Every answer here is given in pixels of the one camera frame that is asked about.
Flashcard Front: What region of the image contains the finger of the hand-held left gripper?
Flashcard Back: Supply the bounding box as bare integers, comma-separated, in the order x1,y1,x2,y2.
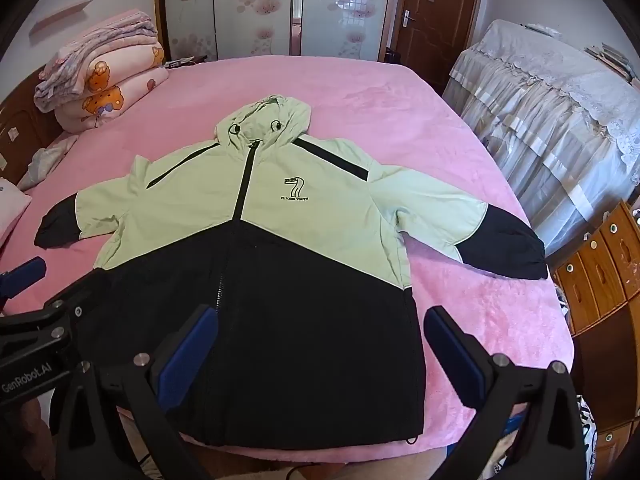
0,256,47,308
42,272,113,341

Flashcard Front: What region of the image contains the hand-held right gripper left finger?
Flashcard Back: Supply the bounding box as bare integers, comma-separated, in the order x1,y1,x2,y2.
52,304,221,480

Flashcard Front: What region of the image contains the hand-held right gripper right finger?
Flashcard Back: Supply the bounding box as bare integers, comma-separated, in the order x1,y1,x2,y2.
422,305,596,480

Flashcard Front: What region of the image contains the green and black hooded jacket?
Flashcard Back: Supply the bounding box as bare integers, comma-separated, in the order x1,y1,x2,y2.
34,94,547,453

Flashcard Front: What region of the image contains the pink pillow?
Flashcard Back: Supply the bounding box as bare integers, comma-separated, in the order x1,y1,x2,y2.
0,177,33,246

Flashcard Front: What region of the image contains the white crumpled cloth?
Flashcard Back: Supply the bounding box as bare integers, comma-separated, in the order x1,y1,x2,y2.
17,132,78,191

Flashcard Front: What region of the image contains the wooden headboard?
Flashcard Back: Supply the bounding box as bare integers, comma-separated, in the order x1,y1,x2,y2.
0,67,66,191

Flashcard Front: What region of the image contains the black white patterned cloth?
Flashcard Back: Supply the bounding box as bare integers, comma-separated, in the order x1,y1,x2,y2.
575,395,597,461

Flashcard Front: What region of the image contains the wooden drawer cabinet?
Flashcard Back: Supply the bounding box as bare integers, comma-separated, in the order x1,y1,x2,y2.
552,200,640,480

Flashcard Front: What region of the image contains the pink bear print quilt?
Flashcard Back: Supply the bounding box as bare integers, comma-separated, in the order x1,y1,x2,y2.
54,46,170,133

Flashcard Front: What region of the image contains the pink floral folded blanket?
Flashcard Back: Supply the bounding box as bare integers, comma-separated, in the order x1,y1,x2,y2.
34,10,160,113

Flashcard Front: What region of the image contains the pink bed blanket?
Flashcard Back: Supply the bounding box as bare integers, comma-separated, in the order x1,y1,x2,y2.
0,55,576,466

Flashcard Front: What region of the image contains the brown wooden door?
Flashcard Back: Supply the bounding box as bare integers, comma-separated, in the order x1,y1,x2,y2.
387,0,488,93

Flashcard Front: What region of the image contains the floral glass sliding wardrobe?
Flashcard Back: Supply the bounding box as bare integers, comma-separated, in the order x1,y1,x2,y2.
152,0,396,63

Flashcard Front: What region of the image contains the stack of books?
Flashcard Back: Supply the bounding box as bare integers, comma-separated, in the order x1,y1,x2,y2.
585,42,640,81

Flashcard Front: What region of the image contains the pink wall shelf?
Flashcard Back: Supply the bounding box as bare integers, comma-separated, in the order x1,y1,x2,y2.
27,2,88,36

